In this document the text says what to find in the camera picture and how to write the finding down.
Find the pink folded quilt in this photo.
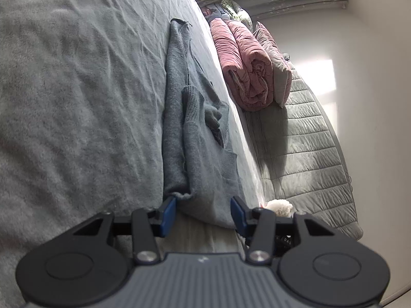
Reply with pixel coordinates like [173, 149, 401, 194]
[209, 17, 273, 112]

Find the pile of mixed clothes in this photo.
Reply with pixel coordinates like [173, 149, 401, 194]
[201, 0, 254, 31]

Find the bed with grey sheet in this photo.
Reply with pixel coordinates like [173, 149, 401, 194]
[0, 0, 267, 308]

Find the grey pink pillow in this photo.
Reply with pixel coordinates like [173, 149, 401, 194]
[254, 21, 293, 109]

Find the white fluffy toy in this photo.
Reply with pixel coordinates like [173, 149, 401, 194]
[265, 199, 294, 218]

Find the grey quilted mat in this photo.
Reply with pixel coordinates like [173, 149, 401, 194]
[241, 69, 363, 241]

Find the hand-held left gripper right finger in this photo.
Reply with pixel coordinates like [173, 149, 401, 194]
[230, 196, 336, 265]

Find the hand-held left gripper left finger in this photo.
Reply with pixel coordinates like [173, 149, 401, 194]
[72, 196, 177, 265]

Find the grey knit sweater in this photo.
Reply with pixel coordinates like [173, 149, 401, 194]
[162, 17, 257, 228]

